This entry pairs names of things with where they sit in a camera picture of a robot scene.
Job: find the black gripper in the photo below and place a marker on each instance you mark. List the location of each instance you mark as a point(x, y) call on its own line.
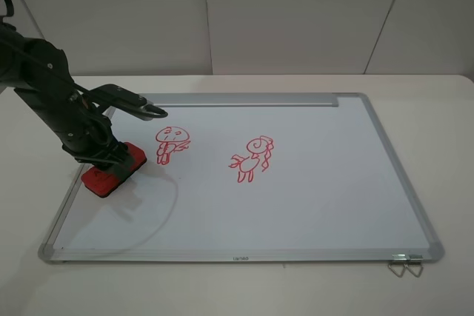
point(90, 140)

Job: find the red whiteboard eraser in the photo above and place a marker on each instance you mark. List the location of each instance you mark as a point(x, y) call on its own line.
point(102, 182)

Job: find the white whiteboard with grey frame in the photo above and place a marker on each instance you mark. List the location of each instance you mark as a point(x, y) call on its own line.
point(250, 184)

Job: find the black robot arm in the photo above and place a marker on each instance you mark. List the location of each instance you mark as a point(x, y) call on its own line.
point(38, 73)

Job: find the metal binder clip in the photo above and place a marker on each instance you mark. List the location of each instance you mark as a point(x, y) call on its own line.
point(414, 265)
point(398, 265)

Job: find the grey marker tray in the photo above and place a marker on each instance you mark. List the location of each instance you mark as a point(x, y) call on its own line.
point(243, 99)

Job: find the left metal binder clip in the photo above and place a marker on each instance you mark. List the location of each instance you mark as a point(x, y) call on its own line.
point(398, 265)

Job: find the right metal binder clip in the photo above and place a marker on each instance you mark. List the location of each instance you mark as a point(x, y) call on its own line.
point(414, 265)

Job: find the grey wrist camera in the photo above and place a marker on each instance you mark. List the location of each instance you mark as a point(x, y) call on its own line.
point(112, 95)

